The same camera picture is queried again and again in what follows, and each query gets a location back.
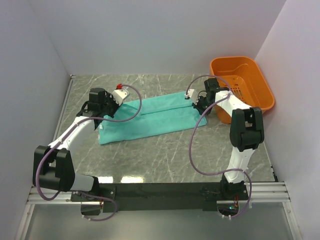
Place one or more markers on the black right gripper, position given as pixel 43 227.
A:
pixel 196 105

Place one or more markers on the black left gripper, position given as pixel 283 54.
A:
pixel 109 97

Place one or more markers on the orange plastic basket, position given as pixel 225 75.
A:
pixel 245 79

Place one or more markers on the teal t shirt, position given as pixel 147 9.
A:
pixel 158 115

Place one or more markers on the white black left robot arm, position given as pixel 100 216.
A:
pixel 53 166

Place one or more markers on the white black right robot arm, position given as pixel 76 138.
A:
pixel 246 130

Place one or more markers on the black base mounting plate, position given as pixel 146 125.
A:
pixel 172 196

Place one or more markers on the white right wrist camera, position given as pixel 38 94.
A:
pixel 191 94

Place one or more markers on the aluminium frame rail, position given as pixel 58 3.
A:
pixel 259 192

